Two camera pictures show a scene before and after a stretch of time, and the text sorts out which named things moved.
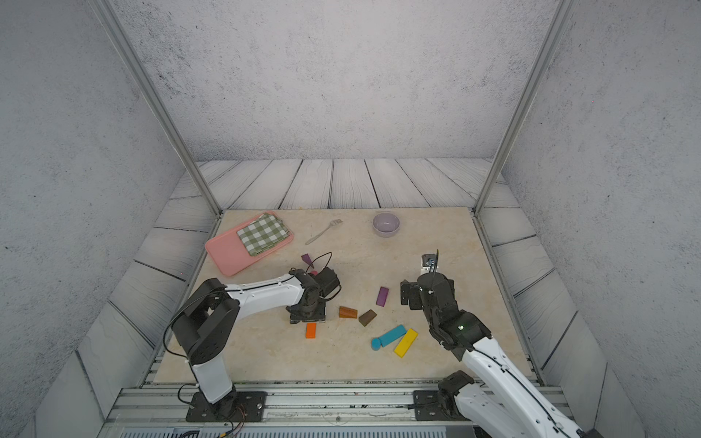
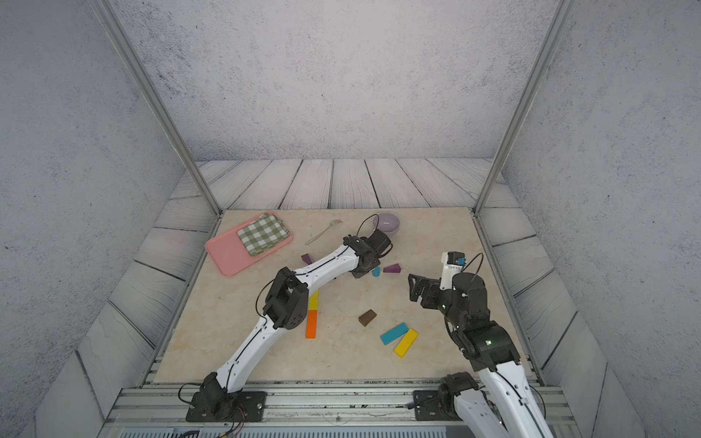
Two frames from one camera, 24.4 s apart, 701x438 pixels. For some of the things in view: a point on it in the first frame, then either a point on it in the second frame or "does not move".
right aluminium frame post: (560, 15) does not move
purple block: (381, 296) -> (392, 268)
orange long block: (311, 330) does not move
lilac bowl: (386, 224) does not move
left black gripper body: (317, 314) -> (363, 272)
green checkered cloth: (263, 234) does not move
